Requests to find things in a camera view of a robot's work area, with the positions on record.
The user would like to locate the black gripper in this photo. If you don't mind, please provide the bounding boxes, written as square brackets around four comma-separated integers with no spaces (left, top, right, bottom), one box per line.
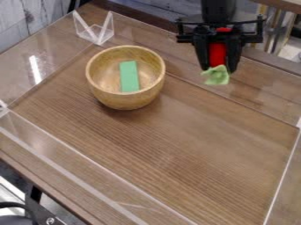
[176,13,267,73]

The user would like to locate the red plush strawberry green leaves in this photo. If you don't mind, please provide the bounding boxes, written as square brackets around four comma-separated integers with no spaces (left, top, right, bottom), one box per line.
[201,37,229,85]

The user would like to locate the wooden bowl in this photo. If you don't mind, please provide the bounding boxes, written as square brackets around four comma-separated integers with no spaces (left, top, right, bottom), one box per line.
[86,45,166,110]

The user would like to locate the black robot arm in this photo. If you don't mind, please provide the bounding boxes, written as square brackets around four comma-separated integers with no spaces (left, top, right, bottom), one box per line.
[176,0,267,74]

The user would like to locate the green rectangular block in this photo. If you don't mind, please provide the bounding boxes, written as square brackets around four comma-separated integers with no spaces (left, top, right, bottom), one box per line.
[119,61,141,92]

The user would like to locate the clear acrylic stand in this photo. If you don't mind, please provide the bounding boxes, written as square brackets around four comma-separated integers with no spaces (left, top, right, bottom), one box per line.
[73,11,114,46]

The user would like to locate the gold metal chair frame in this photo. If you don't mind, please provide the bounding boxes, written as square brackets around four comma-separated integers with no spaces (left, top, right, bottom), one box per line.
[252,0,301,54]

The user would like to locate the black table leg bracket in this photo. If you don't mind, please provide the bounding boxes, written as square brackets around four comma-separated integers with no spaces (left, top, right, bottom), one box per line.
[24,185,67,225]

